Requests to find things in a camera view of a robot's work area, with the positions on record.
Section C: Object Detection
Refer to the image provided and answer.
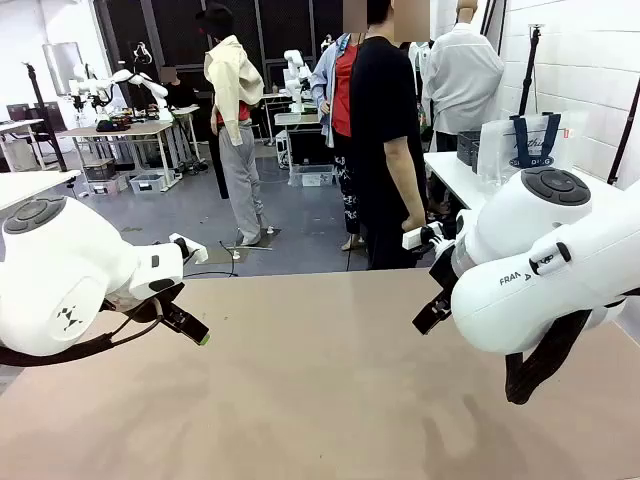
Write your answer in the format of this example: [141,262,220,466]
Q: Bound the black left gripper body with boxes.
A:
[127,293,175,326]

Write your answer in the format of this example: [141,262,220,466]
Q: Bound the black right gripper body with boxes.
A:
[428,238,459,297]

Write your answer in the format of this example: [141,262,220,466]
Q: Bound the clear shopping bag navy handles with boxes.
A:
[477,110,590,189]

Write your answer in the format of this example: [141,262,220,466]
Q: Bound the person's right forearm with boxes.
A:
[383,134,427,226]

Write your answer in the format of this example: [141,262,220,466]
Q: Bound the grey floor plate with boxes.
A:
[202,244,251,266]

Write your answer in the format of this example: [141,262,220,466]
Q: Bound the white side table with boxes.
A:
[423,151,640,211]

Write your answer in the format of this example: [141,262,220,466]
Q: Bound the dark grey plastic basket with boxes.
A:
[456,130,482,166]

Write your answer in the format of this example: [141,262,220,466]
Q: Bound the clear plastic storage box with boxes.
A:
[129,172,167,195]
[288,163,335,188]

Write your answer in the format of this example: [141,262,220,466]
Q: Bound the black plastic crate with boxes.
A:
[82,158,117,182]

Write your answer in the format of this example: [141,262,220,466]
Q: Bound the person in black clothes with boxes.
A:
[349,0,431,271]

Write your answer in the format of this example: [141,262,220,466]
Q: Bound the wooden top work table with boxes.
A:
[58,104,202,192]

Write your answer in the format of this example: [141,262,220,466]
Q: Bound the mannequin in white shirt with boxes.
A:
[424,0,505,151]

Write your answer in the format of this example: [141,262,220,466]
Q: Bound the small grey background table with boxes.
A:
[273,112,321,171]

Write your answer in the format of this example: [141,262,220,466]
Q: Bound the black light stand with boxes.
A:
[22,62,69,174]

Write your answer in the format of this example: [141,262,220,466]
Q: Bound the black slanted stand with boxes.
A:
[606,74,640,186]

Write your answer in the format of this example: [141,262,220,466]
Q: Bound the seated person in black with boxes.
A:
[159,67,201,109]

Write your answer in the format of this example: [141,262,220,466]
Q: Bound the black office chair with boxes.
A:
[5,102,61,151]

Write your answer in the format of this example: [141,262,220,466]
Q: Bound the mannequin beige hoodie grey pants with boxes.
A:
[194,2,266,246]

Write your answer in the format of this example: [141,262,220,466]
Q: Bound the grey framed board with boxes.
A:
[42,42,84,96]

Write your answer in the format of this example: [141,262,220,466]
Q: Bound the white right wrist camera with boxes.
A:
[402,221,446,251]

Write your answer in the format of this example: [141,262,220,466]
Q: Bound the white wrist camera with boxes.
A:
[402,221,446,251]
[168,232,208,265]

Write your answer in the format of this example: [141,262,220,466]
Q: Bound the black floor cable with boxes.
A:
[182,239,241,279]

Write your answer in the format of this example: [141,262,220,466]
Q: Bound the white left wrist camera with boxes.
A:
[168,232,208,265]

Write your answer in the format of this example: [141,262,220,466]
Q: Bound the left arm black cable sleeve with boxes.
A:
[0,294,166,369]

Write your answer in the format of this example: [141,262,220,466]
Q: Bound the arm black cable sleeve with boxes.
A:
[503,308,594,406]
[0,294,166,369]

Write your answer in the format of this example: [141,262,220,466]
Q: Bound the right arm black cable sleeve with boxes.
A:
[503,308,594,406]

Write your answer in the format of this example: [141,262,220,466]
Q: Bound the white table with post leg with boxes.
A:
[0,169,82,211]

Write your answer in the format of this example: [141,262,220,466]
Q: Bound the black camera tripod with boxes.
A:
[517,22,547,117]

